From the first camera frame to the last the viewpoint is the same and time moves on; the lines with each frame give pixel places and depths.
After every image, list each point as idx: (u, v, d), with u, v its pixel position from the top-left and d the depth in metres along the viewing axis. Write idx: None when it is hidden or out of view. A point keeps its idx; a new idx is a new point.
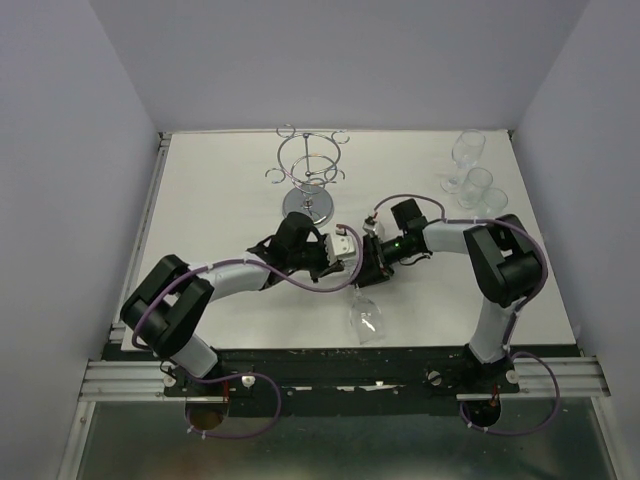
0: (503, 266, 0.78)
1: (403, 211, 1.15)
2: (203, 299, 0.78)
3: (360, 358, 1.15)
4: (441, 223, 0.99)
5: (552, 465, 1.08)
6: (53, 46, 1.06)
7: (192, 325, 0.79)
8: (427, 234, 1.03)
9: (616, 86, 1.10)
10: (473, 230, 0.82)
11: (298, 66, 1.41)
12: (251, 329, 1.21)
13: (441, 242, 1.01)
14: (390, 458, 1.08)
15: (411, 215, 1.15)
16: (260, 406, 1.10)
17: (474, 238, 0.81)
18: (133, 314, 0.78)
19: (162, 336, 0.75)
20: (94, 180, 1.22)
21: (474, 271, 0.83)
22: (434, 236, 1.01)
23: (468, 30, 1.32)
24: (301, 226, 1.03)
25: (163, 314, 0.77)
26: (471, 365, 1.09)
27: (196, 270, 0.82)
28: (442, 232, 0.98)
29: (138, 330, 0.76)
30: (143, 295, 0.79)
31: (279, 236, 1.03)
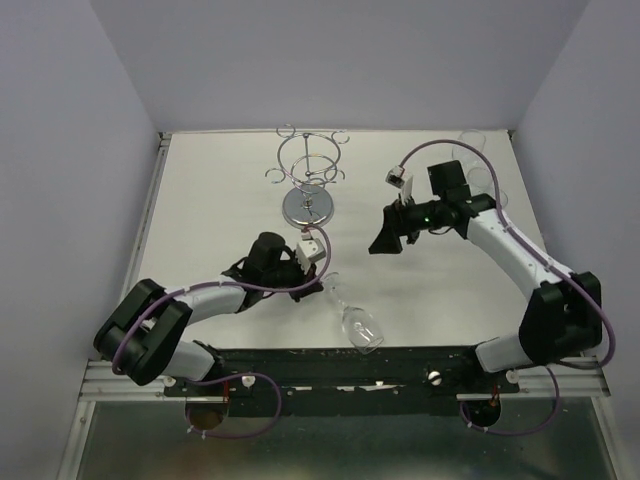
0: (560, 337, 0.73)
1: (444, 176, 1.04)
2: (181, 321, 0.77)
3: (360, 358, 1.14)
4: (501, 236, 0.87)
5: (552, 465, 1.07)
6: (53, 44, 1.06)
7: (171, 347, 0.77)
8: (475, 225, 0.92)
9: (616, 85, 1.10)
10: (546, 293, 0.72)
11: (299, 65, 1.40)
12: (252, 330, 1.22)
13: (488, 246, 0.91)
14: (389, 457, 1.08)
15: (453, 183, 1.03)
16: (260, 405, 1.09)
17: (546, 303, 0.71)
18: (108, 343, 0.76)
19: (139, 362, 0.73)
20: (94, 179, 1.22)
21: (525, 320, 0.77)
22: (483, 235, 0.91)
23: (468, 30, 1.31)
24: (273, 247, 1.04)
25: (140, 340, 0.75)
26: (470, 363, 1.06)
27: (172, 293, 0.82)
28: (497, 245, 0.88)
29: (115, 359, 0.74)
30: (118, 323, 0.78)
31: (252, 257, 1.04)
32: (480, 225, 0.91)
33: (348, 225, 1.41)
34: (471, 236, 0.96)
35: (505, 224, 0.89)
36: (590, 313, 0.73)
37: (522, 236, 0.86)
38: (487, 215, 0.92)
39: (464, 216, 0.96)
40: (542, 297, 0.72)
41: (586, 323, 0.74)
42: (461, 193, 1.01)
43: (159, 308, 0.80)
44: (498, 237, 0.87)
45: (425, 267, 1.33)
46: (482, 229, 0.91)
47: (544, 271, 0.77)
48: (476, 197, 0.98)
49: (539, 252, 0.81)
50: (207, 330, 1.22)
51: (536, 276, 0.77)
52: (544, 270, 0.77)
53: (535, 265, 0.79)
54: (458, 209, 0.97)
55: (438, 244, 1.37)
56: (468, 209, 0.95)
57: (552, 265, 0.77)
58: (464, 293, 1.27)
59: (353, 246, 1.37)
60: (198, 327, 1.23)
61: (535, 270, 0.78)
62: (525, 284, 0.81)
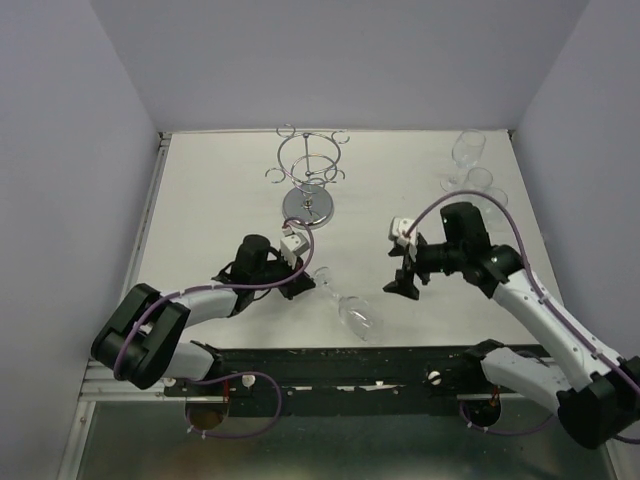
0: (609, 427, 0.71)
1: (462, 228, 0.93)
2: (180, 321, 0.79)
3: (359, 358, 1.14)
4: (541, 311, 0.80)
5: (553, 465, 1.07)
6: (53, 44, 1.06)
7: (170, 349, 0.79)
8: (505, 290, 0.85)
9: (616, 84, 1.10)
10: (602, 389, 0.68)
11: (298, 65, 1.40)
12: (253, 327, 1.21)
13: (519, 313, 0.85)
14: (389, 457, 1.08)
15: (473, 234, 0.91)
16: (260, 405, 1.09)
17: (601, 399, 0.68)
18: (107, 349, 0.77)
19: (140, 366, 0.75)
20: (94, 179, 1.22)
21: (574, 406, 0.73)
22: (515, 303, 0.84)
23: (468, 29, 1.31)
24: (259, 250, 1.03)
25: (139, 344, 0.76)
26: (471, 365, 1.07)
27: (168, 295, 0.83)
28: (532, 317, 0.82)
29: (115, 364, 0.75)
30: (115, 328, 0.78)
31: (238, 261, 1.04)
32: (512, 291, 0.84)
33: (348, 224, 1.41)
34: (496, 297, 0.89)
35: (541, 293, 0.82)
36: (634, 402, 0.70)
37: (559, 308, 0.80)
38: (518, 280, 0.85)
39: (489, 279, 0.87)
40: (595, 394, 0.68)
41: (628, 408, 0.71)
42: (482, 246, 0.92)
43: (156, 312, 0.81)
44: (534, 309, 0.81)
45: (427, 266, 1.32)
46: (513, 295, 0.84)
47: (591, 360, 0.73)
48: (501, 253, 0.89)
49: (582, 333, 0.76)
50: (207, 329, 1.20)
51: (584, 366, 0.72)
52: (591, 357, 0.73)
53: (580, 350, 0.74)
54: (483, 270, 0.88)
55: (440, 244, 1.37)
56: (494, 272, 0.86)
57: (601, 354, 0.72)
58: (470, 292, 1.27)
59: (353, 246, 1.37)
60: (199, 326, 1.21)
61: (581, 356, 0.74)
62: (568, 367, 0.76)
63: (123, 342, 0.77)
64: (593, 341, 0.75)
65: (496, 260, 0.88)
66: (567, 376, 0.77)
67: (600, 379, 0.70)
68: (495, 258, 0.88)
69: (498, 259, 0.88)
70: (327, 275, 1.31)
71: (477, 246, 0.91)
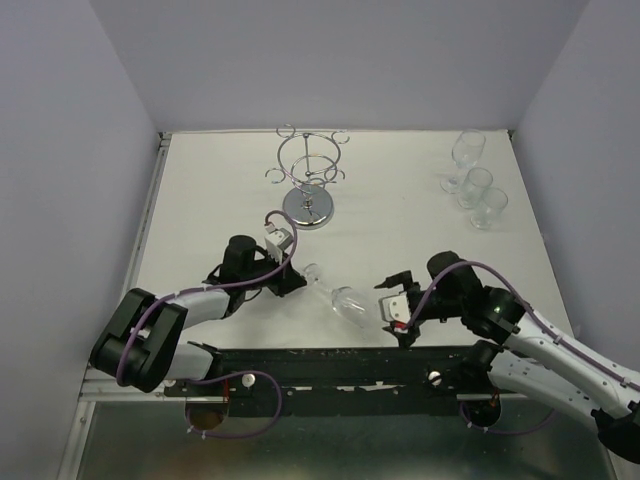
0: None
1: (457, 283, 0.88)
2: (178, 322, 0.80)
3: (360, 358, 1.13)
4: (564, 355, 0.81)
5: (552, 466, 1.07)
6: (53, 44, 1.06)
7: (171, 350, 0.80)
8: (519, 340, 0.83)
9: (616, 85, 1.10)
10: None
11: (298, 65, 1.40)
12: (252, 328, 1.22)
13: (535, 356, 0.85)
14: (389, 457, 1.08)
15: (469, 287, 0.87)
16: (260, 406, 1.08)
17: None
18: (106, 356, 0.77)
19: (142, 369, 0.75)
20: (94, 180, 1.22)
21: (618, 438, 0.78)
22: (532, 350, 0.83)
23: (468, 29, 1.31)
24: (246, 250, 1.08)
25: (139, 348, 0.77)
26: (473, 375, 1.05)
27: (164, 298, 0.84)
28: (553, 360, 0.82)
29: (117, 369, 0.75)
30: (113, 334, 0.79)
31: (226, 263, 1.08)
32: (529, 341, 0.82)
33: (348, 224, 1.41)
34: (506, 345, 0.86)
35: (554, 335, 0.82)
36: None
37: (573, 342, 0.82)
38: (527, 325, 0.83)
39: (499, 333, 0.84)
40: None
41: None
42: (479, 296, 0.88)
43: (153, 315, 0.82)
44: (554, 353, 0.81)
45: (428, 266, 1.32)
46: (529, 343, 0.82)
47: (622, 389, 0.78)
48: (499, 299, 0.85)
49: (603, 363, 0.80)
50: (207, 330, 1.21)
51: (620, 398, 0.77)
52: (621, 386, 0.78)
53: (610, 383, 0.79)
54: (492, 324, 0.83)
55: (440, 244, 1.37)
56: (502, 327, 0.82)
57: (630, 382, 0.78)
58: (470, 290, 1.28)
59: (353, 246, 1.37)
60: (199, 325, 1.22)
61: (613, 388, 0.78)
62: (601, 400, 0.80)
63: (122, 346, 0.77)
64: (613, 367, 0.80)
65: (499, 309, 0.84)
66: (601, 406, 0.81)
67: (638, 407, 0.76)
68: (498, 307, 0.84)
69: (501, 308, 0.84)
70: (327, 276, 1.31)
71: (476, 298, 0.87)
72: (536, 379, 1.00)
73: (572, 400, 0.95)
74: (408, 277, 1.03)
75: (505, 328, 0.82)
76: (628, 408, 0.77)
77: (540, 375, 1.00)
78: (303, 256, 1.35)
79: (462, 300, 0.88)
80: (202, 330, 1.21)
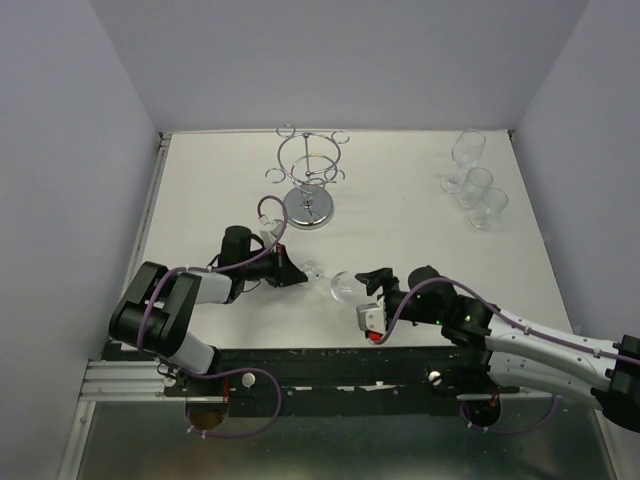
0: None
1: (437, 297, 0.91)
2: (195, 287, 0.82)
3: (360, 358, 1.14)
4: (535, 342, 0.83)
5: (552, 466, 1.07)
6: (53, 44, 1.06)
7: (189, 314, 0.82)
8: (493, 341, 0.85)
9: (616, 83, 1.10)
10: (629, 389, 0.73)
11: (298, 66, 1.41)
12: (250, 329, 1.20)
13: (516, 353, 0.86)
14: (389, 457, 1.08)
15: (449, 301, 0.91)
16: (260, 406, 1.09)
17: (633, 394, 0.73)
18: (124, 323, 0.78)
19: (164, 334, 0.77)
20: (94, 180, 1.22)
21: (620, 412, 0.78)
22: (509, 347, 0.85)
23: (468, 29, 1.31)
24: (243, 238, 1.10)
25: (157, 316, 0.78)
26: (476, 378, 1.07)
27: (175, 269, 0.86)
28: (530, 352, 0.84)
29: (137, 336, 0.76)
30: (131, 302, 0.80)
31: (224, 252, 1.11)
32: (500, 339, 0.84)
33: (348, 224, 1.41)
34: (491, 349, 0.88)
35: (522, 326, 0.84)
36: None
37: (544, 331, 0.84)
38: (496, 325, 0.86)
39: (479, 341, 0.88)
40: (625, 394, 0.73)
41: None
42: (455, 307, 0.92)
43: (166, 285, 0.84)
44: (526, 344, 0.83)
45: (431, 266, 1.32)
46: (503, 341, 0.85)
47: (597, 361, 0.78)
48: (470, 308, 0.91)
49: (573, 341, 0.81)
50: (207, 330, 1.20)
51: (597, 368, 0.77)
52: (595, 358, 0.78)
53: (583, 357, 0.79)
54: (469, 333, 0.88)
55: (442, 244, 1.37)
56: (481, 333, 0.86)
57: (602, 352, 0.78)
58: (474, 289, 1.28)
59: (353, 246, 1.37)
60: (200, 324, 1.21)
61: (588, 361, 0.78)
62: (587, 378, 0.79)
63: (140, 315, 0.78)
64: (583, 341, 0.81)
65: (471, 317, 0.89)
66: (591, 384, 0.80)
67: (616, 375, 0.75)
68: (469, 315, 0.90)
69: (472, 316, 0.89)
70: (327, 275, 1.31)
71: (452, 311, 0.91)
72: (536, 370, 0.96)
73: (571, 383, 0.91)
74: (386, 274, 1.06)
75: (479, 335, 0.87)
76: (608, 379, 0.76)
77: (538, 365, 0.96)
78: (303, 255, 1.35)
79: (442, 313, 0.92)
80: (204, 329, 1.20)
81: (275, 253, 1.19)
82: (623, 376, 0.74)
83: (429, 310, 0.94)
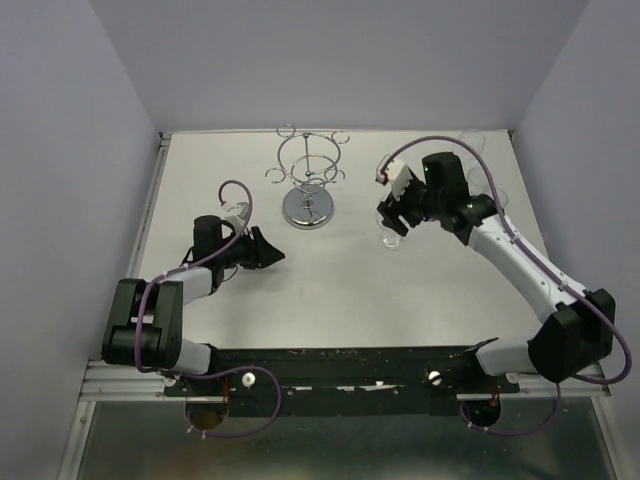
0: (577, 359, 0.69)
1: (441, 172, 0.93)
2: (179, 293, 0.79)
3: (359, 358, 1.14)
4: (513, 250, 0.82)
5: (552, 466, 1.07)
6: (52, 43, 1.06)
7: (178, 322, 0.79)
8: (478, 234, 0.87)
9: (616, 83, 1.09)
10: (566, 321, 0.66)
11: (298, 66, 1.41)
12: (251, 328, 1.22)
13: (494, 256, 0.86)
14: (389, 457, 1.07)
15: (452, 182, 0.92)
16: (259, 406, 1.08)
17: (566, 327, 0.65)
18: (118, 348, 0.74)
19: (161, 346, 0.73)
20: (94, 179, 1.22)
21: (545, 347, 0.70)
22: (490, 247, 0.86)
23: (468, 29, 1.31)
24: (214, 225, 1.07)
25: (149, 330, 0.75)
26: (471, 365, 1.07)
27: (155, 279, 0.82)
28: (503, 258, 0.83)
29: (135, 357, 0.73)
30: (119, 325, 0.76)
31: (198, 243, 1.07)
32: (485, 234, 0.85)
33: (347, 225, 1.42)
34: (472, 243, 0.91)
35: (512, 234, 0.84)
36: (602, 335, 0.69)
37: (531, 250, 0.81)
38: (492, 225, 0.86)
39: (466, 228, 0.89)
40: (560, 321, 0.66)
41: (597, 342, 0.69)
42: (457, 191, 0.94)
43: (150, 298, 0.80)
44: (504, 249, 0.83)
45: (432, 266, 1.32)
46: (486, 238, 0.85)
47: (557, 291, 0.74)
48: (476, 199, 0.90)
49: (549, 268, 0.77)
50: (210, 330, 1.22)
51: (551, 297, 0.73)
52: (557, 289, 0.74)
53: (547, 283, 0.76)
54: (460, 215, 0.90)
55: (442, 243, 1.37)
56: (471, 218, 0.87)
57: (567, 286, 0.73)
58: (472, 290, 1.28)
59: (354, 246, 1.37)
60: (203, 324, 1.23)
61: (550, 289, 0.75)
62: (537, 303, 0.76)
63: (132, 334, 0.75)
64: (560, 276, 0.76)
65: (471, 206, 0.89)
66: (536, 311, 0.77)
67: (565, 309, 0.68)
68: (471, 204, 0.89)
69: (473, 205, 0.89)
70: (327, 276, 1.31)
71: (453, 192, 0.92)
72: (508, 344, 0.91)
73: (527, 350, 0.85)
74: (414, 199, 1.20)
75: (470, 219, 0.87)
76: (554, 307, 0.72)
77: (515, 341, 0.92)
78: (303, 256, 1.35)
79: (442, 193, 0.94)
80: (204, 330, 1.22)
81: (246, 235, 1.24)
82: (569, 313, 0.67)
83: (433, 189, 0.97)
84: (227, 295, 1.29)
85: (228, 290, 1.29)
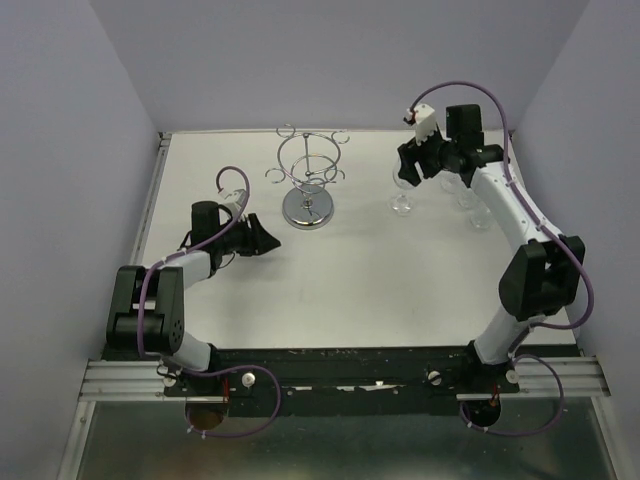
0: (539, 293, 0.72)
1: (460, 116, 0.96)
2: (179, 278, 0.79)
3: (359, 358, 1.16)
4: (505, 190, 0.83)
5: (552, 465, 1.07)
6: (51, 40, 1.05)
7: (180, 306, 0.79)
8: (479, 174, 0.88)
9: (616, 81, 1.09)
10: (529, 252, 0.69)
11: (298, 65, 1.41)
12: (252, 327, 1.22)
13: (488, 198, 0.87)
14: (390, 458, 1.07)
15: (469, 128, 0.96)
16: (260, 405, 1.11)
17: (529, 257, 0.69)
18: (121, 335, 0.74)
19: (165, 332, 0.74)
20: (93, 178, 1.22)
21: (511, 279, 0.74)
22: (487, 188, 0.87)
23: (468, 28, 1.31)
24: (211, 209, 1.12)
25: (152, 316, 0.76)
26: (471, 362, 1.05)
27: (154, 265, 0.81)
28: (495, 199, 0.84)
29: (139, 343, 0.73)
30: (121, 312, 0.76)
31: (196, 226, 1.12)
32: (484, 175, 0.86)
33: (347, 225, 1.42)
34: (474, 184, 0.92)
35: (509, 178, 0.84)
36: (568, 277, 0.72)
37: (524, 194, 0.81)
38: (494, 169, 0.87)
39: (471, 168, 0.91)
40: (525, 252, 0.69)
41: (561, 285, 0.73)
42: (474, 139, 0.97)
43: (151, 285, 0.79)
44: (497, 190, 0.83)
45: (432, 265, 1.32)
46: (485, 179, 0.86)
47: (534, 230, 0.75)
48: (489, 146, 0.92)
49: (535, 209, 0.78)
50: (211, 330, 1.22)
51: (526, 234, 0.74)
52: (535, 228, 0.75)
53: (527, 223, 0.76)
54: (468, 158, 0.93)
55: (443, 242, 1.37)
56: (476, 158, 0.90)
57: (544, 225, 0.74)
58: (472, 289, 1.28)
59: (353, 245, 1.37)
60: (204, 323, 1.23)
61: (527, 229, 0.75)
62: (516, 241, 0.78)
63: (135, 320, 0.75)
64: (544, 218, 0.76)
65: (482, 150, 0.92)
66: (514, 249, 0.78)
67: (535, 243, 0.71)
68: (481, 150, 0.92)
69: (485, 150, 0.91)
70: (327, 275, 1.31)
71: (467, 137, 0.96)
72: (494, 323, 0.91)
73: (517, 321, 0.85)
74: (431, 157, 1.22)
75: (475, 162, 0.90)
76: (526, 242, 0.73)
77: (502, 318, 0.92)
78: (303, 256, 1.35)
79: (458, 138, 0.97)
80: (205, 328, 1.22)
81: (243, 222, 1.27)
82: (537, 246, 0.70)
83: (451, 136, 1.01)
84: (227, 295, 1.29)
85: (228, 290, 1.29)
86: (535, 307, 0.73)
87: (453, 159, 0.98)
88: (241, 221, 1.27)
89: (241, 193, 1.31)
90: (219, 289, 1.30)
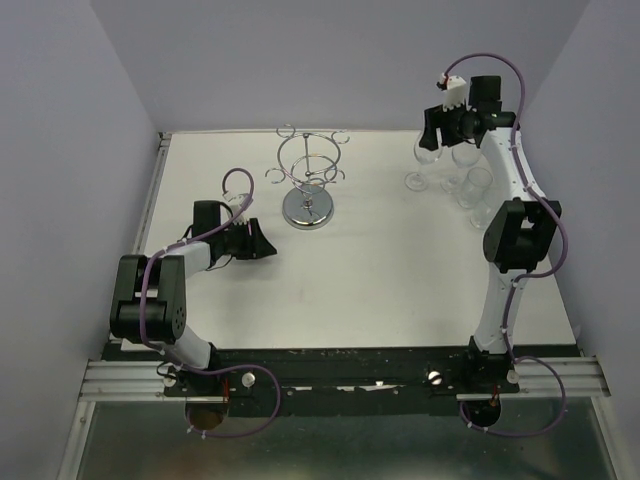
0: (515, 244, 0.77)
1: (480, 84, 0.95)
2: (180, 267, 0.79)
3: (359, 358, 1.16)
4: (506, 153, 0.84)
5: (552, 465, 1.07)
6: (52, 43, 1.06)
7: (182, 295, 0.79)
8: (487, 137, 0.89)
9: (615, 82, 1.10)
10: (511, 207, 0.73)
11: (299, 66, 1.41)
12: (253, 326, 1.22)
13: (492, 159, 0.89)
14: (390, 457, 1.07)
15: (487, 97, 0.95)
16: (260, 405, 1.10)
17: (510, 212, 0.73)
18: (124, 324, 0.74)
19: (167, 316, 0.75)
20: (93, 178, 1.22)
21: (494, 230, 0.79)
22: (491, 150, 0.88)
23: (468, 29, 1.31)
24: (213, 205, 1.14)
25: (154, 303, 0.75)
26: (471, 358, 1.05)
27: (156, 255, 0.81)
28: (496, 162, 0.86)
29: (142, 331, 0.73)
30: (124, 300, 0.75)
31: (197, 218, 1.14)
32: (490, 136, 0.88)
33: (347, 225, 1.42)
34: (483, 147, 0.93)
35: (513, 143, 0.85)
36: (544, 235, 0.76)
37: (523, 160, 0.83)
38: (503, 132, 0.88)
39: (484, 129, 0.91)
40: (506, 205, 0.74)
41: (537, 242, 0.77)
42: (492, 106, 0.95)
43: (152, 273, 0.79)
44: (499, 154, 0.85)
45: (432, 266, 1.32)
46: (491, 142, 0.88)
47: (522, 192, 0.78)
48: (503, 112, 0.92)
49: (526, 173, 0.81)
50: (211, 330, 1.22)
51: (513, 193, 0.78)
52: (523, 190, 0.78)
53: (517, 184, 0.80)
54: (481, 119, 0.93)
55: (443, 242, 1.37)
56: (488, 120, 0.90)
57: (530, 188, 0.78)
58: (470, 289, 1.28)
59: (353, 245, 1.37)
60: (205, 323, 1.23)
61: (515, 189, 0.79)
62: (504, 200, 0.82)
63: (137, 308, 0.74)
64: (534, 183, 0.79)
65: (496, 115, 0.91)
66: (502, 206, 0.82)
67: (518, 201, 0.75)
68: (495, 115, 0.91)
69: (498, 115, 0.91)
70: (326, 276, 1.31)
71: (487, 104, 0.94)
72: (490, 303, 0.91)
73: (505, 290, 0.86)
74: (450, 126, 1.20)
75: (487, 124, 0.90)
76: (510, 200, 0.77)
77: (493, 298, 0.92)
78: (303, 256, 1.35)
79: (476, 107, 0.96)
80: (206, 327, 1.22)
81: (244, 224, 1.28)
82: (520, 202, 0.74)
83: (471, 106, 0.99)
84: (227, 295, 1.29)
85: (227, 290, 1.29)
86: (511, 259, 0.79)
87: (468, 121, 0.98)
88: (242, 222, 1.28)
89: (244, 196, 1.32)
90: (220, 290, 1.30)
